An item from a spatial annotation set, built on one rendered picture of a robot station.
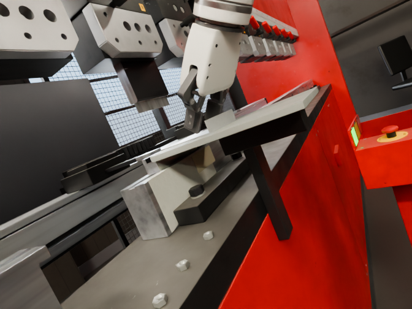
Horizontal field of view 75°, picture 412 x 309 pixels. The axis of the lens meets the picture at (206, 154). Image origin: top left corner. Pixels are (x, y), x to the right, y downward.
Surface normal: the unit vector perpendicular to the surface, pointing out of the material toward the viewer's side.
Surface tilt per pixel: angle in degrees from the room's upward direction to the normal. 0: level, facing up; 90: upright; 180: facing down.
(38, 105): 90
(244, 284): 90
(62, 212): 90
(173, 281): 0
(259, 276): 90
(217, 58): 130
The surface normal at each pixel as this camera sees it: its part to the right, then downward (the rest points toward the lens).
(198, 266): -0.39, -0.91
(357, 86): -0.60, 0.36
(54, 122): 0.81, -0.26
